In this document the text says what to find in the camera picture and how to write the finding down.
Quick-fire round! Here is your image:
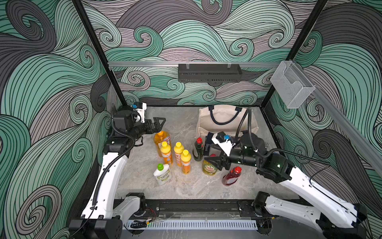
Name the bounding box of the aluminium wall rail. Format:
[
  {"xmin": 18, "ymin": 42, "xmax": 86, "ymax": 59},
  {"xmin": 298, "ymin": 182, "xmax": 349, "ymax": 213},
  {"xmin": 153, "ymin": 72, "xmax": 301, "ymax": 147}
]
[{"xmin": 108, "ymin": 61, "xmax": 281, "ymax": 68}]

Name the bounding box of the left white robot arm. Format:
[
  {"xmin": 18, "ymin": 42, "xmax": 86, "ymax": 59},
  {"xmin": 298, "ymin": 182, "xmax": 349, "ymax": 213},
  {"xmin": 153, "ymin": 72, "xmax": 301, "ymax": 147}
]
[{"xmin": 69, "ymin": 116, "xmax": 166, "ymax": 239}]

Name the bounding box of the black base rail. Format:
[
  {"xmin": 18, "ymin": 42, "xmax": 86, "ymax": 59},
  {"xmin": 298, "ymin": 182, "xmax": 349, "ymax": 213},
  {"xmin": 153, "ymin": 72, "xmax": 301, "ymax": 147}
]
[{"xmin": 130, "ymin": 199, "xmax": 269, "ymax": 219}]

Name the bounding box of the clear plastic wall bin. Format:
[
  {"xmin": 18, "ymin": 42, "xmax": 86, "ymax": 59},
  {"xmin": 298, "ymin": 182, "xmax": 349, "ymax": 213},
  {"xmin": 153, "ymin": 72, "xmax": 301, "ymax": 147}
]
[{"xmin": 271, "ymin": 60, "xmax": 316, "ymax": 109}]

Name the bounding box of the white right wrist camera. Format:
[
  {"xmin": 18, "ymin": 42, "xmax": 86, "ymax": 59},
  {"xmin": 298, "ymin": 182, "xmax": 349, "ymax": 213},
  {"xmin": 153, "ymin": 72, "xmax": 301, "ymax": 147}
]
[{"xmin": 212, "ymin": 131, "xmax": 236, "ymax": 156}]

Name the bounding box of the yellow-green soap bottle red cap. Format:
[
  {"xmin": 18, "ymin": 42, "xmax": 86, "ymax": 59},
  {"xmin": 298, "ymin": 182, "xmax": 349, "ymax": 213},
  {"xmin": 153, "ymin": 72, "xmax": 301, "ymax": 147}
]
[{"xmin": 202, "ymin": 159, "xmax": 217, "ymax": 176}]

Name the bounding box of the black corrugated cable hose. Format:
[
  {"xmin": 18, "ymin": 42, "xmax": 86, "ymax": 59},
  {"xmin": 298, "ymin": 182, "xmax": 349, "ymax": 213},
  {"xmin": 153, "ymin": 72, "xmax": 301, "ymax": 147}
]
[
  {"xmin": 234, "ymin": 107, "xmax": 330, "ymax": 165},
  {"xmin": 91, "ymin": 113, "xmax": 136, "ymax": 210}
]

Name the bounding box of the large orange soap bottle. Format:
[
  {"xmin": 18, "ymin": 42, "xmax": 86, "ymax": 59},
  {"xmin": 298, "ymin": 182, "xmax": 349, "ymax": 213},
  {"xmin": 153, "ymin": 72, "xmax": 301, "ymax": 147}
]
[{"xmin": 153, "ymin": 130, "xmax": 171, "ymax": 157}]

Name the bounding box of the white bottle green cap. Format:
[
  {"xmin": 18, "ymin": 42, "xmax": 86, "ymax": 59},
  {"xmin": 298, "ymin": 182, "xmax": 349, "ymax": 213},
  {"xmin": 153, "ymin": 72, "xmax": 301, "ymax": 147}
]
[{"xmin": 153, "ymin": 163, "xmax": 172, "ymax": 185}]

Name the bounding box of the cream canvas shopping bag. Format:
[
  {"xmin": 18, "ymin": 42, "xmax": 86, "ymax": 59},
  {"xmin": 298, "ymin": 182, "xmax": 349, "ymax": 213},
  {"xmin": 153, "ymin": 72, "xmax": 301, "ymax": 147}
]
[{"xmin": 196, "ymin": 105, "xmax": 259, "ymax": 143}]

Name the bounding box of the dark green bottle red cap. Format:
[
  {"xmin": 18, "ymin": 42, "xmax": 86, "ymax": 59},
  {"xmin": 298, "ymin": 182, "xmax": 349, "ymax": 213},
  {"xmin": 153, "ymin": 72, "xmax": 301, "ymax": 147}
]
[{"xmin": 193, "ymin": 137, "xmax": 204, "ymax": 161}]

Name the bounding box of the black corrugated right cable hose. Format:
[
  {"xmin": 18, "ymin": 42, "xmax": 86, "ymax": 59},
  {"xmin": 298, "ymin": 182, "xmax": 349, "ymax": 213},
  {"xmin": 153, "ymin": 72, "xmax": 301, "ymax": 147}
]
[{"xmin": 234, "ymin": 107, "xmax": 330, "ymax": 165}]

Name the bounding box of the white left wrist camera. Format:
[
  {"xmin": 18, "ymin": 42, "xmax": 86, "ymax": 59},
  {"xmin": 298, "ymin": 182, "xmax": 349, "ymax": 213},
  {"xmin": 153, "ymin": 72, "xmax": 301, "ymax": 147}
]
[{"xmin": 131, "ymin": 102, "xmax": 147, "ymax": 123}]

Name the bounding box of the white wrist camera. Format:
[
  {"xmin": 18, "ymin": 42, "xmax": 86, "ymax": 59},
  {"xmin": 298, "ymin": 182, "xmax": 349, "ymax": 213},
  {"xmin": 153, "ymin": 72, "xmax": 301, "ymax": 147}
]
[
  {"xmin": 212, "ymin": 131, "xmax": 236, "ymax": 156},
  {"xmin": 131, "ymin": 102, "xmax": 147, "ymax": 123}
]

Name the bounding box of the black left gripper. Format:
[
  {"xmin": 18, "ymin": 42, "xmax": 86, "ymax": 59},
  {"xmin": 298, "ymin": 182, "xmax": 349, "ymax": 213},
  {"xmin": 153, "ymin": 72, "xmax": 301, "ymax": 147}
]
[{"xmin": 127, "ymin": 118, "xmax": 164, "ymax": 141}]

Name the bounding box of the black corrugated left cable hose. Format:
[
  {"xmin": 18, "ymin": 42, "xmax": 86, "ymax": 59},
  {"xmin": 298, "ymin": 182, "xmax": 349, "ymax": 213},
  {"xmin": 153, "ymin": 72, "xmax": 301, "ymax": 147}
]
[{"xmin": 91, "ymin": 113, "xmax": 136, "ymax": 210}]

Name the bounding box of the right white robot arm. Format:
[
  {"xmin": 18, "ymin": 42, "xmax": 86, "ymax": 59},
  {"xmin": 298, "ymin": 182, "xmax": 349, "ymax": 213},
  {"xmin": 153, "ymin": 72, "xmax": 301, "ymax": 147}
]
[{"xmin": 206, "ymin": 148, "xmax": 368, "ymax": 239}]

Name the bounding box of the white slotted cable duct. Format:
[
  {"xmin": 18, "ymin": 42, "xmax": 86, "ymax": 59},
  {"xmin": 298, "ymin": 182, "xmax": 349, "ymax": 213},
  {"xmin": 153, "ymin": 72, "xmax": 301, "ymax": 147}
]
[{"xmin": 125, "ymin": 219, "xmax": 258, "ymax": 231}]

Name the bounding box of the orange bottle yellow cap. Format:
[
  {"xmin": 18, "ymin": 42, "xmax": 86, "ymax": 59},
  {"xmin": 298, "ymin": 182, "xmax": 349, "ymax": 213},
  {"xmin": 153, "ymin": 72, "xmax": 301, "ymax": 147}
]
[
  {"xmin": 160, "ymin": 141, "xmax": 173, "ymax": 165},
  {"xmin": 181, "ymin": 149, "xmax": 191, "ymax": 174},
  {"xmin": 174, "ymin": 142, "xmax": 185, "ymax": 167}
]

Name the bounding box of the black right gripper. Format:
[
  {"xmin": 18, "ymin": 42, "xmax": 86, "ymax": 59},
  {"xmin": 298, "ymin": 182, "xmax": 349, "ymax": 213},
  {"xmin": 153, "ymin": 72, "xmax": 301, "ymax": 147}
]
[{"xmin": 204, "ymin": 147, "xmax": 260, "ymax": 170}]

